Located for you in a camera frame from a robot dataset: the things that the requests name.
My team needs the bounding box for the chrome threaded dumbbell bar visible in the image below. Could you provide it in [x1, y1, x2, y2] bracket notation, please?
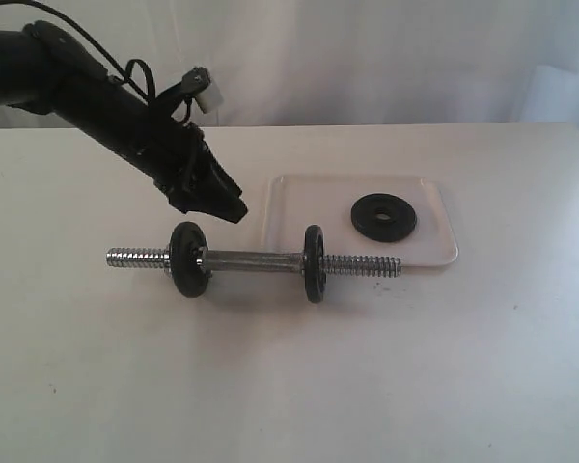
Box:
[105, 248, 401, 278]

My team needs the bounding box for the black weight plate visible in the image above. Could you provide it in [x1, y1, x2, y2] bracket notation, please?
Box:
[169, 222, 210, 298]
[350, 193, 418, 243]
[303, 225, 326, 304]

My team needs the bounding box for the white background curtain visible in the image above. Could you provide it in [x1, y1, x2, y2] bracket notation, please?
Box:
[0, 0, 579, 130]

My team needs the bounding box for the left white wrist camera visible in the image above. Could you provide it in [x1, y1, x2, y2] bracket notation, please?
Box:
[180, 67, 224, 114]

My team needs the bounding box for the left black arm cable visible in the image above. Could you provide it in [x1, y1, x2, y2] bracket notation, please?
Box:
[9, 0, 199, 126]

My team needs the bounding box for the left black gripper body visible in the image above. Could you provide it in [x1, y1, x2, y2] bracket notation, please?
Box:
[125, 121, 206, 213]

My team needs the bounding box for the left grey black robot arm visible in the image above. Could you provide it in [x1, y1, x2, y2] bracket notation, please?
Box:
[0, 20, 247, 223]

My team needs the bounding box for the white plastic tray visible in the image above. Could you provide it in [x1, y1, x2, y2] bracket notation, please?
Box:
[262, 174, 458, 268]

